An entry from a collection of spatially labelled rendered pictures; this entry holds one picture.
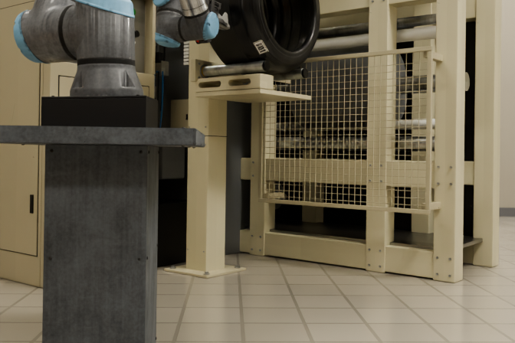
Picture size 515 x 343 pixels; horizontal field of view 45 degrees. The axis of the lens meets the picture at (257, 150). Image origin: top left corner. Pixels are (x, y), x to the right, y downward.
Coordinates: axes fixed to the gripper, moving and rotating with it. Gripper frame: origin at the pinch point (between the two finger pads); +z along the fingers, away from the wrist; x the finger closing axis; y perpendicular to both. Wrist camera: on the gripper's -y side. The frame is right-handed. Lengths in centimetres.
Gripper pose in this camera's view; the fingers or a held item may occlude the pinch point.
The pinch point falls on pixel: (227, 29)
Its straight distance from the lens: 255.8
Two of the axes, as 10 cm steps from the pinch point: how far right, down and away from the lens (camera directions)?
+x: -7.9, -0.1, 6.2
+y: 0.9, -9.9, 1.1
